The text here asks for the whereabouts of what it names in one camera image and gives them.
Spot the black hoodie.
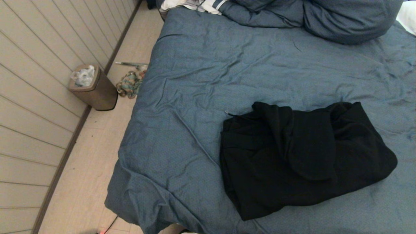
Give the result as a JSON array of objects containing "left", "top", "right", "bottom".
[{"left": 219, "top": 101, "right": 398, "bottom": 221}]

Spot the blue bed cover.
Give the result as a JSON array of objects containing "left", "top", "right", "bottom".
[{"left": 104, "top": 6, "right": 416, "bottom": 234}]

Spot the multicoloured cloth bundle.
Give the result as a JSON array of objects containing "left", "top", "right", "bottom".
[{"left": 116, "top": 70, "right": 145, "bottom": 99}]

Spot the thin grey rod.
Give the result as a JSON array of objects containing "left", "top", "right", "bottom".
[{"left": 115, "top": 61, "right": 148, "bottom": 67}]

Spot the brown trash bin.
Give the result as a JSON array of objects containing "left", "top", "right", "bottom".
[{"left": 68, "top": 64, "right": 118, "bottom": 111}]

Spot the white striped garment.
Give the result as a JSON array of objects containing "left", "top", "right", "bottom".
[{"left": 159, "top": 0, "right": 228, "bottom": 15}]

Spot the clear plastic bin bag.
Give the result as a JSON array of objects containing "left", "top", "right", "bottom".
[{"left": 71, "top": 65, "right": 95, "bottom": 87}]

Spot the bunched blue duvet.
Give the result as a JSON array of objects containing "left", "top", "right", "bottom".
[{"left": 219, "top": 0, "right": 405, "bottom": 45}]

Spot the white pillow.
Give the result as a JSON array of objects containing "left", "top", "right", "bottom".
[{"left": 396, "top": 0, "right": 416, "bottom": 36}]

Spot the floor cable with red light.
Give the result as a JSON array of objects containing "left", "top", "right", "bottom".
[{"left": 97, "top": 215, "right": 118, "bottom": 234}]

